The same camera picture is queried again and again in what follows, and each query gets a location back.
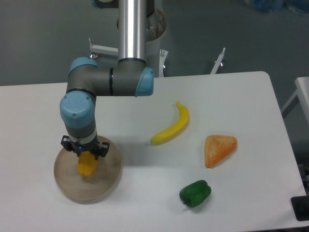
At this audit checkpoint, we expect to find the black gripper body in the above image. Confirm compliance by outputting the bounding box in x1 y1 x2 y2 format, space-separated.
61 135 110 157

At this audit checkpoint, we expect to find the yellow toy bell pepper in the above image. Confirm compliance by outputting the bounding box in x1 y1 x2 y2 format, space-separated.
77 151 98 177

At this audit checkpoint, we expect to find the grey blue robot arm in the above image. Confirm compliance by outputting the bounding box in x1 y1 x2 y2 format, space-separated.
60 0 155 159

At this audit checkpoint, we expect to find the beige round plate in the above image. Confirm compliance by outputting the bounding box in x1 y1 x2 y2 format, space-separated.
54 136 122 204

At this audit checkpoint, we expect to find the green toy bell pepper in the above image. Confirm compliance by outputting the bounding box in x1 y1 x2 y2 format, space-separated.
179 180 212 208

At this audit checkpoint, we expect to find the yellow toy banana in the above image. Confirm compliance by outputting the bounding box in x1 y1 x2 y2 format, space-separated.
150 101 190 145

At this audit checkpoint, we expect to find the orange triangular toy sandwich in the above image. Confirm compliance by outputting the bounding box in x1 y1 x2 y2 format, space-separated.
204 135 238 168

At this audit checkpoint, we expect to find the black device at table edge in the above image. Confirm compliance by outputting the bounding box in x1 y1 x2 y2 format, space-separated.
291 196 309 221

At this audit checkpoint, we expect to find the blue bag in background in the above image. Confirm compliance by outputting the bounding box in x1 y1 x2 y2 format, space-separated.
249 0 284 13

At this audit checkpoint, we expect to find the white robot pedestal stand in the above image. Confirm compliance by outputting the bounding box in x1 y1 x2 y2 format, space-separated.
87 8 226 82

